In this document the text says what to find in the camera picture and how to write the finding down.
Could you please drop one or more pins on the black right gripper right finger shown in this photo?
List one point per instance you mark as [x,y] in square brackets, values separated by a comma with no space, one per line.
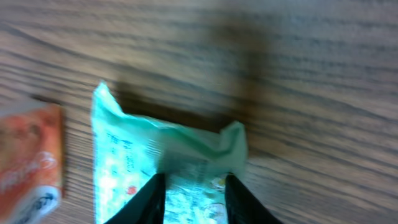
[243,207]

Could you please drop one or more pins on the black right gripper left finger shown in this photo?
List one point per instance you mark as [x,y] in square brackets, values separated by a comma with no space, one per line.
[147,206]

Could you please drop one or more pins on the teal wet wipes pack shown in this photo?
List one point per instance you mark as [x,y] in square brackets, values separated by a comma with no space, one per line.
[130,149]

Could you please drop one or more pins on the small orange white box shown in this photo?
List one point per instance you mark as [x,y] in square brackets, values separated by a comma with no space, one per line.
[31,160]

